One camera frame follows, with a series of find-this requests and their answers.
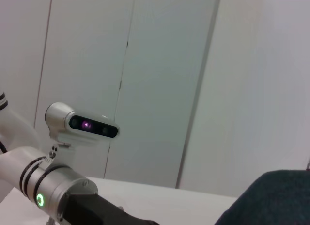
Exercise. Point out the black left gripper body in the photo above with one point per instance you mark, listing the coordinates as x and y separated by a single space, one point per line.
97 211

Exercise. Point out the dark teal insulated lunch bag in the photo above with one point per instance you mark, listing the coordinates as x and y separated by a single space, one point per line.
271 200

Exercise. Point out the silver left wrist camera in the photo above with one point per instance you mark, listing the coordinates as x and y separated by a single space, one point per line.
82 124

